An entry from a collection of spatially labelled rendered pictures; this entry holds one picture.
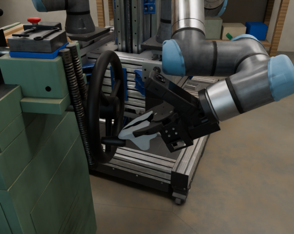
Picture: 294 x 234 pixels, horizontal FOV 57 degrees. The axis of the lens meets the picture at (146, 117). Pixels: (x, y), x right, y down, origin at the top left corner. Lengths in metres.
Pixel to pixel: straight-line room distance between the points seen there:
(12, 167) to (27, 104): 0.14
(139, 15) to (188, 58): 0.84
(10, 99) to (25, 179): 0.20
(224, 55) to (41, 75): 0.39
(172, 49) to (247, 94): 0.17
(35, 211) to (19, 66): 0.38
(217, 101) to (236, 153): 1.44
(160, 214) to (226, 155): 0.66
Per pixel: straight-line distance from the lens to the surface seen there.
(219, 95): 0.51
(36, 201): 0.80
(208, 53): 0.57
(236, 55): 0.58
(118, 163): 1.50
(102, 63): 0.61
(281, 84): 0.51
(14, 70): 0.67
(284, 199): 1.72
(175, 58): 0.56
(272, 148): 2.07
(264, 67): 0.52
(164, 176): 1.42
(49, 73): 0.62
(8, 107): 0.64
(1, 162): 0.64
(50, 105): 0.64
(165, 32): 1.21
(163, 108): 0.56
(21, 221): 0.76
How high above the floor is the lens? 1.15
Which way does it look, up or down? 31 degrees down
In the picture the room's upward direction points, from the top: straight up
